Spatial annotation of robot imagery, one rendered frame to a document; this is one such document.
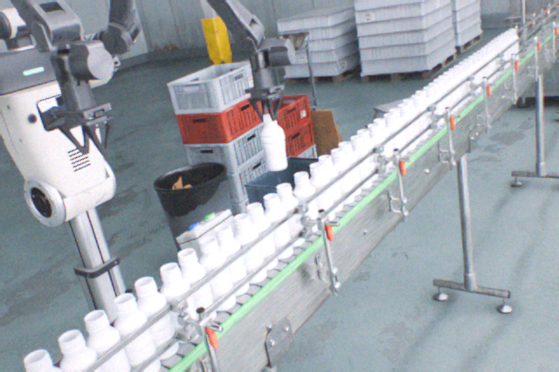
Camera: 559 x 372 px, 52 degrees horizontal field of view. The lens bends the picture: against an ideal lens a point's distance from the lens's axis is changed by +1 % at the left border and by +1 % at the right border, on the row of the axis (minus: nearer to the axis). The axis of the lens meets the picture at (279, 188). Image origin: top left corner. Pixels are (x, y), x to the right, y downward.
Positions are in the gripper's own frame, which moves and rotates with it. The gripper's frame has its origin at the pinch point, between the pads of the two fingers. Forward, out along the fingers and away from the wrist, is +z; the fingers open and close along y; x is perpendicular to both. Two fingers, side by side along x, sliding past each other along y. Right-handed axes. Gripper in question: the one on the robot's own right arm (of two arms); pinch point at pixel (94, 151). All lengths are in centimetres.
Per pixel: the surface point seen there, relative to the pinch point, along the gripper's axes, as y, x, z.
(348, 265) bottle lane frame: 21, 56, 54
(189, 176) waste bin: -161, 170, 83
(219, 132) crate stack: -161, 208, 65
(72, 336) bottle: 14.5, -24.6, 24.5
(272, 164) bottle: -1, 57, 24
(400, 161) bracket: 27, 84, 32
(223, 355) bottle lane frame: 21, 2, 46
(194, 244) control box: 1.1, 18.6, 30.8
